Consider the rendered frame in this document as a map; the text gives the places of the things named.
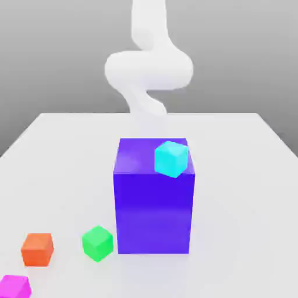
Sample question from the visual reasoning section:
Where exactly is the small cyan cube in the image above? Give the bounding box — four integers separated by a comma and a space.
154, 140, 189, 179

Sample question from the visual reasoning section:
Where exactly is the small green cube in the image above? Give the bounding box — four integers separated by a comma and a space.
81, 225, 114, 263

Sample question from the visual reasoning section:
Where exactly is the small orange cube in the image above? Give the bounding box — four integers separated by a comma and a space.
20, 232, 55, 268

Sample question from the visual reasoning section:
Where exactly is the small magenta cube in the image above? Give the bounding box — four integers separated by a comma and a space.
0, 274, 33, 298

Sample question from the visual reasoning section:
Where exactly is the large purple box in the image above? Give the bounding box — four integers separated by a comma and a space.
113, 137, 196, 255

